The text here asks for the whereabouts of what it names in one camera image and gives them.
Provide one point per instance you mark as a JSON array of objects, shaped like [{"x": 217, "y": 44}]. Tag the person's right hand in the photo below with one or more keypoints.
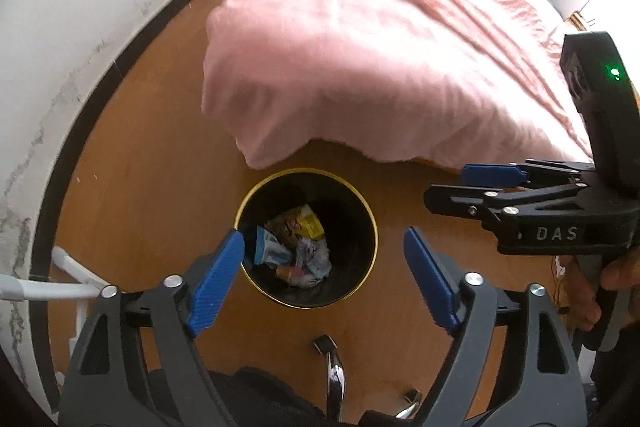
[{"x": 620, "y": 275}]

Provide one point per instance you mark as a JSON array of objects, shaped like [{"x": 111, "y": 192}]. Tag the trash inside bin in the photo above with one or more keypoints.
[{"x": 293, "y": 248}]

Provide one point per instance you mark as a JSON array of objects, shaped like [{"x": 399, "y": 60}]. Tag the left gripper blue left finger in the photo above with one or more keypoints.
[{"x": 209, "y": 280}]

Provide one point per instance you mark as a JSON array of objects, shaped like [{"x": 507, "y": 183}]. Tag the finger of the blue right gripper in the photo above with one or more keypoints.
[
  {"x": 492, "y": 175},
  {"x": 467, "y": 202}
]

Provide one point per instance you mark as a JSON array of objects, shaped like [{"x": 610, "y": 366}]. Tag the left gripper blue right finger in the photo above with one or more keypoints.
[{"x": 436, "y": 285}]

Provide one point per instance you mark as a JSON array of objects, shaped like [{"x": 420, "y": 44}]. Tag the black round trash bin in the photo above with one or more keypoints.
[{"x": 351, "y": 233}]

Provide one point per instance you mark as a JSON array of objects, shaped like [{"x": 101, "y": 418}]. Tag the chrome chair base leg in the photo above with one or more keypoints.
[{"x": 335, "y": 377}]

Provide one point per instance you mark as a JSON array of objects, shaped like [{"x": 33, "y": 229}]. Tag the pink bed blanket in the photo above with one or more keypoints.
[{"x": 449, "y": 82}]

